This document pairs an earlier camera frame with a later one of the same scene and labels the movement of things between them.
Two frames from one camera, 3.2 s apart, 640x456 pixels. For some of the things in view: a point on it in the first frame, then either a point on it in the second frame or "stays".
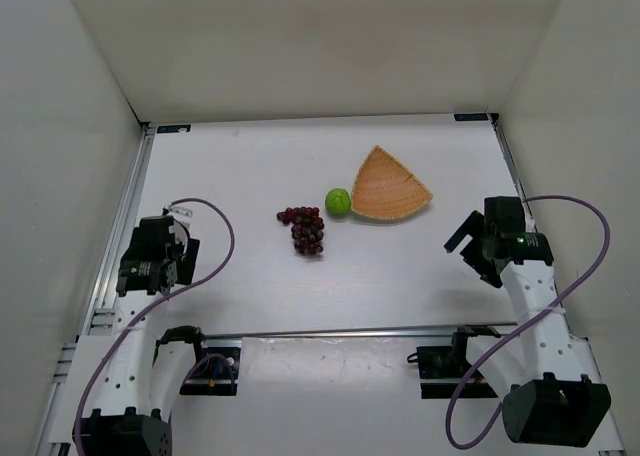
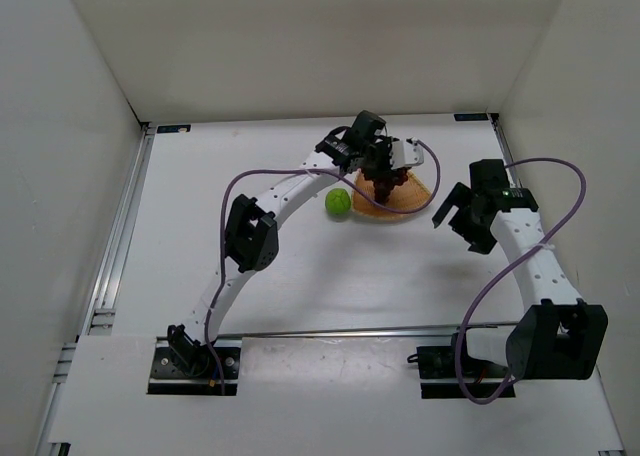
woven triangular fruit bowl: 383,189 stays
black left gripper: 182,252 -> 381,165
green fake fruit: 338,200 stays
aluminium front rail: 355,330 stays
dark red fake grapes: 307,228 -> 385,181
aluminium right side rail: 494,117 stays
